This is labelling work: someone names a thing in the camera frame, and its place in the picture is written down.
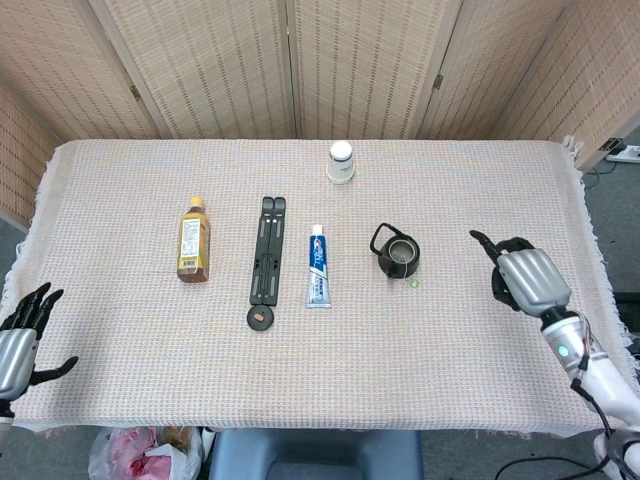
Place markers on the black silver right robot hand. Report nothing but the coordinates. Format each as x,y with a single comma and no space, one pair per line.
535,280

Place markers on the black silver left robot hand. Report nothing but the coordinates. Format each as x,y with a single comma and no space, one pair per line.
15,355

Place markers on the grey pyramid tea bag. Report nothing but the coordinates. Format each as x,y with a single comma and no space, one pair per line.
400,256

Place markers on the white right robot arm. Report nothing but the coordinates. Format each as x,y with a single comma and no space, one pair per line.
565,345

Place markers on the black round kettle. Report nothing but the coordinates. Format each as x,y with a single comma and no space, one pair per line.
395,270

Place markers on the plastic bag with pink contents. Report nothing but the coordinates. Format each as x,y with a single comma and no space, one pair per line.
135,455

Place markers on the amber tea bottle yellow cap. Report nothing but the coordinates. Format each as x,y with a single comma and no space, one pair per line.
193,245

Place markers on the white power strip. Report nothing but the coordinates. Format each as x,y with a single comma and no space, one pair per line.
627,154

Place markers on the woven folding screen panel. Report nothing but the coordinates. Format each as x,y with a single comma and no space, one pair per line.
210,65
360,65
500,60
590,75
60,60
20,165

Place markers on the woven checked tablecloth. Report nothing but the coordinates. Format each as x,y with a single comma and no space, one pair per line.
350,360

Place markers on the blue white toothpaste tube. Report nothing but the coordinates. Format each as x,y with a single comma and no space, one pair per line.
318,265

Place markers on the brass screen hinge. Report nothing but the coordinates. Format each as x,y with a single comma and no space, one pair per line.
438,81
134,92

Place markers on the white paper cup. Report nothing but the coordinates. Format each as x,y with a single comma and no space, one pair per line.
341,167

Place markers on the black folding stand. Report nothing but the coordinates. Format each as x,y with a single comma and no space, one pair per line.
267,250

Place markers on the grey blue seat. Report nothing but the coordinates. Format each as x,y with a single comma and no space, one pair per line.
315,455

